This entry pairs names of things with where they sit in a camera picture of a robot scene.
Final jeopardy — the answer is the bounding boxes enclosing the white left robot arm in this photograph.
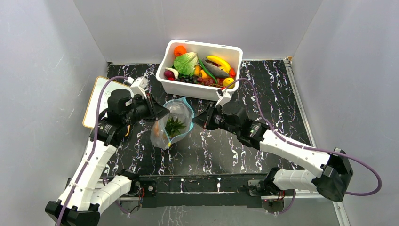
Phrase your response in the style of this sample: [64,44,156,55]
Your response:
[45,89,170,226]

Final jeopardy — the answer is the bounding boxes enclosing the toy red grapes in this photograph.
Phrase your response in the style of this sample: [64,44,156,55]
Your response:
[196,78,216,86]

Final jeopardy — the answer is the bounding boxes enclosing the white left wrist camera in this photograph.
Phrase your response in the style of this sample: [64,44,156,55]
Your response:
[128,76,148,99]

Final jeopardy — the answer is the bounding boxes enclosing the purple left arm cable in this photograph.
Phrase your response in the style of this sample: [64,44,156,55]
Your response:
[54,76,133,226]

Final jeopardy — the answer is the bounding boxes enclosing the toy orange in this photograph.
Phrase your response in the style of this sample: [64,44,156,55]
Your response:
[174,45,187,57]

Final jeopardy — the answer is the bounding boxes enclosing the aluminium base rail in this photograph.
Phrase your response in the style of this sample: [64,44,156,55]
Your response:
[61,176,343,207]

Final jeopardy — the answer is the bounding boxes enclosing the white board wooden frame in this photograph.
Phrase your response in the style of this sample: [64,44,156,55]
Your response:
[82,77,133,129]

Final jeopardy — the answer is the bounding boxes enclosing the white plastic food bin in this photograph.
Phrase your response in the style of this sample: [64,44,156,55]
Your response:
[156,40,243,101]

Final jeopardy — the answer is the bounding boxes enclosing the toy yellow pepper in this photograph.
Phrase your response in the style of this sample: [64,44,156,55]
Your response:
[194,65,210,79]

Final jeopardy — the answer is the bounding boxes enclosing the toy green cabbage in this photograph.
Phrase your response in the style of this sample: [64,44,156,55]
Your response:
[173,52,198,76]

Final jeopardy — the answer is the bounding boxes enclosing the toy yellow banana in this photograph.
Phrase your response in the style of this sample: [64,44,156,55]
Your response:
[207,55,231,73]

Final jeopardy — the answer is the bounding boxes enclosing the toy red tomato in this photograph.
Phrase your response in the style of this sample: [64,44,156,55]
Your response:
[229,67,236,79]

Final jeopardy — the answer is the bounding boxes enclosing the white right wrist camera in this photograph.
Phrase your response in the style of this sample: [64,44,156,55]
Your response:
[215,88,232,107]

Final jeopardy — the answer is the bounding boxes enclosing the clear zip top bag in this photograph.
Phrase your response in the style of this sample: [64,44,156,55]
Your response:
[150,97,194,149]

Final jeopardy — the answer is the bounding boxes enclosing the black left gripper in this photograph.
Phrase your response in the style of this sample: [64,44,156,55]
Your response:
[123,93,170,125]

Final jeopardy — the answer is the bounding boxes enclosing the toy purple onion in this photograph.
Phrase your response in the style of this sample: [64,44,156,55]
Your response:
[163,67,179,80]

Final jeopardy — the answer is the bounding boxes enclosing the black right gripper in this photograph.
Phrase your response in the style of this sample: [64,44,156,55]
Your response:
[192,102,239,136]

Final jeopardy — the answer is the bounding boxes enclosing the toy grey fish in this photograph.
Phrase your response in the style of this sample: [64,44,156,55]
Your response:
[203,61,229,79]

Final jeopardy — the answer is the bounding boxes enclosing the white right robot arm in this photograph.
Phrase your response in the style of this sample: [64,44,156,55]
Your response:
[192,103,353,202]

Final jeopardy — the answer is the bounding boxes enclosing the toy green bean pod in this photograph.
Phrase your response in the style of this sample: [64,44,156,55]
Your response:
[199,59,218,83]

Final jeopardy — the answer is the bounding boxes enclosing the toy pineapple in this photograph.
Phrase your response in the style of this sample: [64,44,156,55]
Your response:
[152,117,187,138]

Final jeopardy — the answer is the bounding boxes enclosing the toy yellow lemon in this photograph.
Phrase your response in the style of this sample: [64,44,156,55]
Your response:
[222,77,235,89]

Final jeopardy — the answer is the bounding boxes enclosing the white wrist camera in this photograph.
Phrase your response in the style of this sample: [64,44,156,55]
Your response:
[128,76,148,99]
[215,88,232,107]

